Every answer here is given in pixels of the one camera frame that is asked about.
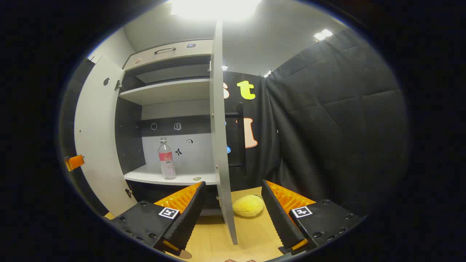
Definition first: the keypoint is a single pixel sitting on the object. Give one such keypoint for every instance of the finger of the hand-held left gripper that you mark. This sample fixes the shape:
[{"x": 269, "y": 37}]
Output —
[{"x": 74, "y": 162}]

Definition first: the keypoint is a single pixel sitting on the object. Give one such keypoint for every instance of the metal door hinge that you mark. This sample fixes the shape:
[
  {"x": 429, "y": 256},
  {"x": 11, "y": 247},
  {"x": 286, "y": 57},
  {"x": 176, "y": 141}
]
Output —
[
  {"x": 118, "y": 85},
  {"x": 128, "y": 192}
]

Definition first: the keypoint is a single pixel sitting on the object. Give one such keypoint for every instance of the black backdrop cloth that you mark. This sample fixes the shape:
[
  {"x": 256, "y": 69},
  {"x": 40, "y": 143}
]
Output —
[{"x": 335, "y": 127}]

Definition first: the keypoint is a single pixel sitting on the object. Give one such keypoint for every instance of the white cabinet drawer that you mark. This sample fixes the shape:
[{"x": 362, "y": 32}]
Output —
[{"x": 174, "y": 54}]

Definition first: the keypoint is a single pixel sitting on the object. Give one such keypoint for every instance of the yellow fruit toy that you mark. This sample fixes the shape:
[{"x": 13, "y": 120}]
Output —
[{"x": 248, "y": 205}]

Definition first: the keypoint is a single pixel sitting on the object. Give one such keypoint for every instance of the white and grey cabinet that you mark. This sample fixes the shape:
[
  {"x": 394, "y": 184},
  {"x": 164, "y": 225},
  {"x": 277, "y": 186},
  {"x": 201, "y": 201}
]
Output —
[{"x": 174, "y": 91}]

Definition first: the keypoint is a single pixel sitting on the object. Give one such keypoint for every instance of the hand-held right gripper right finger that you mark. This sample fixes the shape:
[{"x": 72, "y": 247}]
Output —
[{"x": 278, "y": 218}]

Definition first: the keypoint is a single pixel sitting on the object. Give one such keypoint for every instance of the white cabinet door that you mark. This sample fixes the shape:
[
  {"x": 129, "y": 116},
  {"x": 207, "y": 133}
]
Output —
[
  {"x": 218, "y": 127},
  {"x": 98, "y": 127}
]

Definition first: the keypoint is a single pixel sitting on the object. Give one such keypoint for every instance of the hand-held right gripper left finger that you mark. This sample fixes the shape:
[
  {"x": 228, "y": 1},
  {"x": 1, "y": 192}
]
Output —
[{"x": 189, "y": 214}]

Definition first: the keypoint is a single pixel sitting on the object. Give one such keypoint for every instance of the ceiling light panel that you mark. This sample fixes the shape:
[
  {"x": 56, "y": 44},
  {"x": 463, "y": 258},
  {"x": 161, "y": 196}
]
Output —
[{"x": 323, "y": 34}]

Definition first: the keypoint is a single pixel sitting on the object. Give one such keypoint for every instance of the black metal rack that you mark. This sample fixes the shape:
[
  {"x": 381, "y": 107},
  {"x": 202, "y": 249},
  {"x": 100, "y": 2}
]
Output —
[{"x": 240, "y": 127}]

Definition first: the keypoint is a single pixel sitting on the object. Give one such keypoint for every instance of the round brown coaster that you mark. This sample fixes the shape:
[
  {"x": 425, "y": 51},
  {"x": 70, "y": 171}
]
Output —
[{"x": 185, "y": 254}]

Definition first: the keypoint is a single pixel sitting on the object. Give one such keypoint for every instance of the clear bottle with pink label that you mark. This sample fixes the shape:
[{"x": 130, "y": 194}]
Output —
[{"x": 167, "y": 163}]

